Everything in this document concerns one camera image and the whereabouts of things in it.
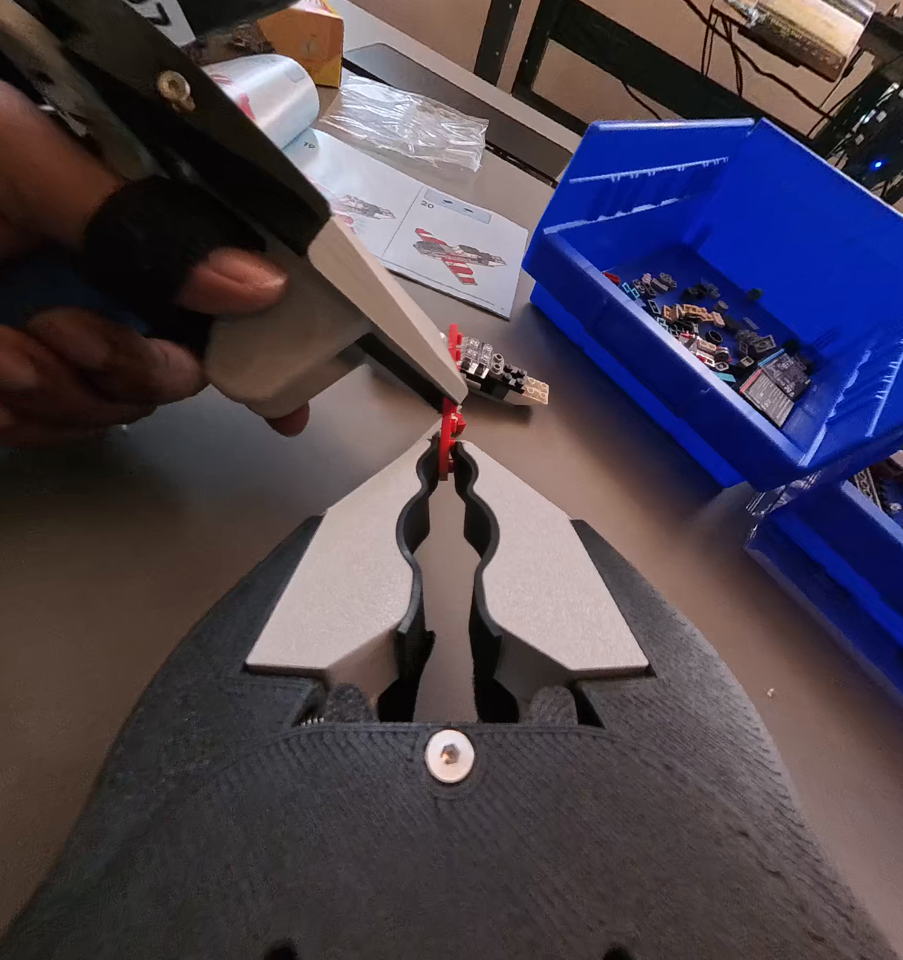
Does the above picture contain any red toy brick plate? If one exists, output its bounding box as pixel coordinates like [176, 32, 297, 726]
[435, 324, 469, 481]

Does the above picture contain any yellow cardboard box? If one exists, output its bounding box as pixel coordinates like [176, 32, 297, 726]
[256, 0, 345, 89]

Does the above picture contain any clear plastic bag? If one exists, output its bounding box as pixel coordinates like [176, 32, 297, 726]
[320, 73, 490, 174]

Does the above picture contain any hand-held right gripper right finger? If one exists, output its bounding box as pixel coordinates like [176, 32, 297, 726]
[453, 441, 653, 723]

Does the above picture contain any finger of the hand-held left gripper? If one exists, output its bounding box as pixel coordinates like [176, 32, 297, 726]
[202, 216, 469, 421]

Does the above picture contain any pile of small toy bricks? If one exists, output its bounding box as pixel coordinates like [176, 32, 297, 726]
[605, 266, 816, 429]
[849, 435, 903, 552]

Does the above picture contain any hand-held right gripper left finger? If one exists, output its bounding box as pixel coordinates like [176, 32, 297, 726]
[243, 423, 436, 717]

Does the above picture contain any blue plastic bin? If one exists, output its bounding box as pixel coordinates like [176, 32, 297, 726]
[521, 116, 903, 492]
[744, 435, 903, 740]

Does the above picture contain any dark electronics rack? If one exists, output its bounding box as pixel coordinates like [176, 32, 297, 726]
[811, 22, 903, 204]

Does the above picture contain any black table frame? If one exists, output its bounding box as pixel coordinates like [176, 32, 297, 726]
[472, 0, 820, 144]

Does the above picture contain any black and white brick model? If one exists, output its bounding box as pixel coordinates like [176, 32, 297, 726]
[451, 337, 552, 410]

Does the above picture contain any brick instruction booklet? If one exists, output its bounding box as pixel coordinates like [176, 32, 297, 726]
[204, 56, 531, 322]

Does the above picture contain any person's left hand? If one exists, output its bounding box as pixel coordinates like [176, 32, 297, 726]
[0, 71, 312, 449]

